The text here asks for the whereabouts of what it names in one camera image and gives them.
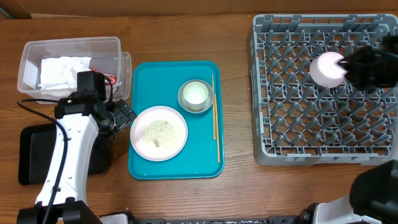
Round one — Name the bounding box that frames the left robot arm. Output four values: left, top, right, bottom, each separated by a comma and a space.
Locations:
17, 70, 137, 223

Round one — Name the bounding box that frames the grey dishwasher rack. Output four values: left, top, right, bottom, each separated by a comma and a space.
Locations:
248, 14, 397, 166

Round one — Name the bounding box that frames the large white plate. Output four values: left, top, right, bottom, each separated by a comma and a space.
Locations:
130, 106, 188, 162

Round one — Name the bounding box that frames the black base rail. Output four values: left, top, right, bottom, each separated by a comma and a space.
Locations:
99, 212, 312, 224

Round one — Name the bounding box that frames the teal serving tray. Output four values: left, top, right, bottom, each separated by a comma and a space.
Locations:
128, 61, 224, 180

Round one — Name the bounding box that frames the grey bowl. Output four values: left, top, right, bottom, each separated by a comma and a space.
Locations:
178, 80, 213, 114

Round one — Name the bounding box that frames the red snack wrapper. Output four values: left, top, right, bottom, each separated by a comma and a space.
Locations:
104, 73, 118, 86

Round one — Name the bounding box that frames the wooden chopstick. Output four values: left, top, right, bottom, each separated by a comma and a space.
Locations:
214, 94, 221, 163
211, 74, 216, 140

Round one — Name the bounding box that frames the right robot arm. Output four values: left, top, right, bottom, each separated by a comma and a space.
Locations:
291, 34, 397, 223

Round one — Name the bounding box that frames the clear plastic bin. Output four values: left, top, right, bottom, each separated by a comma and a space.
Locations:
17, 37, 132, 101

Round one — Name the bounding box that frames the white cup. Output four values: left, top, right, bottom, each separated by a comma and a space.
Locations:
182, 80, 209, 111

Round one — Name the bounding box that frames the white napkin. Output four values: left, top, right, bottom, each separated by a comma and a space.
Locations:
39, 57, 91, 90

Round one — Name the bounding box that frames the black tray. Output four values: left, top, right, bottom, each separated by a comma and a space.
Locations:
18, 123, 110, 185

